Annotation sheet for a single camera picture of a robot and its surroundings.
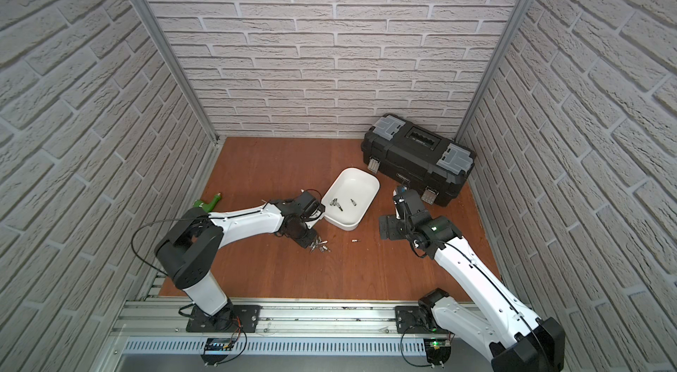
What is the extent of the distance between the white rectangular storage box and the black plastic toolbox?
8cm

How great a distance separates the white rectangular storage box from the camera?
955mm

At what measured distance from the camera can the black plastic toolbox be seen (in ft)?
2.94
